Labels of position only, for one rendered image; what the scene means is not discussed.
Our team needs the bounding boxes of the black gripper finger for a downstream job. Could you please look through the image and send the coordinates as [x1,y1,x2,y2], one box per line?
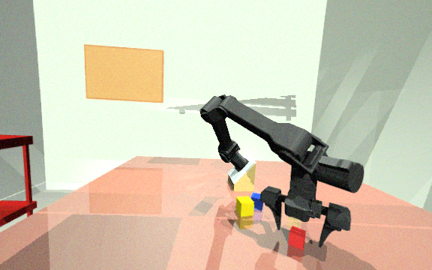
[319,216,341,248]
[265,201,282,230]

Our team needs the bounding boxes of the blue block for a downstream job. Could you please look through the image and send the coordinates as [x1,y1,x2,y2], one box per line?
[250,192,263,210]

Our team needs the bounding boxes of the red block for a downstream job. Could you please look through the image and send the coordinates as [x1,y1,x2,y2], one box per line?
[288,226,306,251]

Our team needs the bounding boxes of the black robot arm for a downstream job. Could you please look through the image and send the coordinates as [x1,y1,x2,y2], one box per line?
[199,94,365,222]

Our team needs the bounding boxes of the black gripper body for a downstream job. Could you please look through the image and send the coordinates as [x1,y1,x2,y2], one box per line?
[259,174,352,231]

